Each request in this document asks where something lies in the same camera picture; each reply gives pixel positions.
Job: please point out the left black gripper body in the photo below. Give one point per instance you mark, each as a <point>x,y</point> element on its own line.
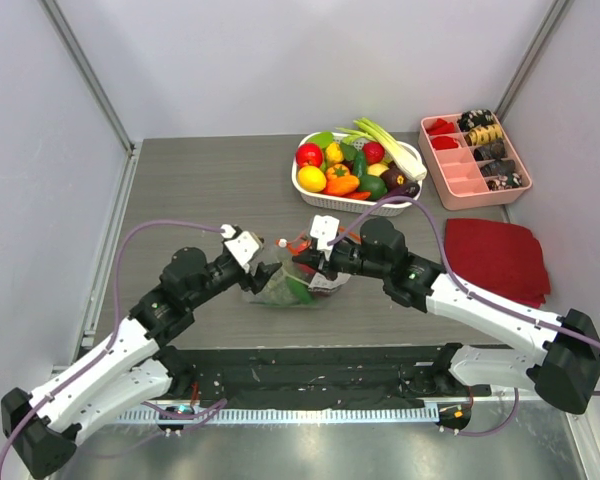
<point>246,280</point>

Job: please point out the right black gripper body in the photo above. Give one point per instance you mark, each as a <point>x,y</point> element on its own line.
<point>323,260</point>

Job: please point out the green cucumber toy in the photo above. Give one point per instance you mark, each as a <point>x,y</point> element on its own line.
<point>299,291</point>

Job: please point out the clear zip top bag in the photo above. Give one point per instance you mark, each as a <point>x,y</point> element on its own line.
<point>283,250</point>

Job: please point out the green melon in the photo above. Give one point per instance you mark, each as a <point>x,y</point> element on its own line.
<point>276,293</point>

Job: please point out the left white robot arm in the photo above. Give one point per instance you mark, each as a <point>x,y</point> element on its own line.
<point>135,363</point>

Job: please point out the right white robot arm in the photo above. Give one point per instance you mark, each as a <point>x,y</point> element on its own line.
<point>555,356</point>

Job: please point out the white plastic basket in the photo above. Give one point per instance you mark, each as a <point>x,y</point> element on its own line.
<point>352,205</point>

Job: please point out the orange carrot toy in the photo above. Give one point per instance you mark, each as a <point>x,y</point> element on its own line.
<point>341,186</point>

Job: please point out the yellow lemon toy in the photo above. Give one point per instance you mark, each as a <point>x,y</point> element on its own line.
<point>311,179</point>

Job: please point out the orange bell pepper toy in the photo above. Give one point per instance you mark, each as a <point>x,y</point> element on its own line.
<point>337,171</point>

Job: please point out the purple eggplant toy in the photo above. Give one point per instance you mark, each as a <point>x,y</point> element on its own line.
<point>408,190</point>

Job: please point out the yellow bell pepper toy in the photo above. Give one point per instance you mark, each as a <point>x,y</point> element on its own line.
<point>333,154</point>

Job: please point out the red apple toy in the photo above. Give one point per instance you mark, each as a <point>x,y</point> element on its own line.
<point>309,154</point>

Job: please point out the white corn toy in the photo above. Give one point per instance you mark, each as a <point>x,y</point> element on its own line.
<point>406,158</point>

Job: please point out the green lime toy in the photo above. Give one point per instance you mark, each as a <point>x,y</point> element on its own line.
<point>322,139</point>

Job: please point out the pink divided organizer tray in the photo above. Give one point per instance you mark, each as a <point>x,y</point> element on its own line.
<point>463,173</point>

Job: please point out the red folded cloth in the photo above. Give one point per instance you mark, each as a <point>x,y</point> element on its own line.
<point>502,258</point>

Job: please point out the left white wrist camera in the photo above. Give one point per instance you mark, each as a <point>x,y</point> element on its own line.
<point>244,246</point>

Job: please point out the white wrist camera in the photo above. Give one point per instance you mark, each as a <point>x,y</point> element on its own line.
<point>244,246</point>
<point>323,229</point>

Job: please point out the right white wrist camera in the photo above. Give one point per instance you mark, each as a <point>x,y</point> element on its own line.
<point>323,229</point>

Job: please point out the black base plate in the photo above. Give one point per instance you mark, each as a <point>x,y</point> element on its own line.
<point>315,379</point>

